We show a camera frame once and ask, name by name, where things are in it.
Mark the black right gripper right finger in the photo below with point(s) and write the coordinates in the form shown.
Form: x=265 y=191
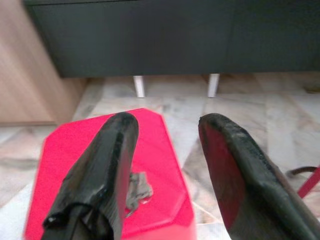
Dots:
x=255 y=190

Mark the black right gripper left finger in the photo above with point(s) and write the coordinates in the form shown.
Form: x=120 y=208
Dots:
x=100 y=175

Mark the bunch of metal keys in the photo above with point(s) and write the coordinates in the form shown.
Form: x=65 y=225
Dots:
x=140 y=187

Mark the black curved board foot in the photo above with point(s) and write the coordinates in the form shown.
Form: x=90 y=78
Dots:
x=300 y=170

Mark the red-edged marble pattern board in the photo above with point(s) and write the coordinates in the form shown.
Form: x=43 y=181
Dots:
x=311 y=181

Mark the red plastic stool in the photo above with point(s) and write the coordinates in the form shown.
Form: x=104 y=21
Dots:
x=160 y=155

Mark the white sideboard leg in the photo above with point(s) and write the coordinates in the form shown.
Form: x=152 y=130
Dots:
x=138 y=86
x=213 y=85

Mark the light wooden cabinet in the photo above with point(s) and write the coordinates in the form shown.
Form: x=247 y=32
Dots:
x=25 y=75

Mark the black sideboard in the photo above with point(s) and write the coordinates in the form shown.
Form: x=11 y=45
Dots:
x=175 y=37

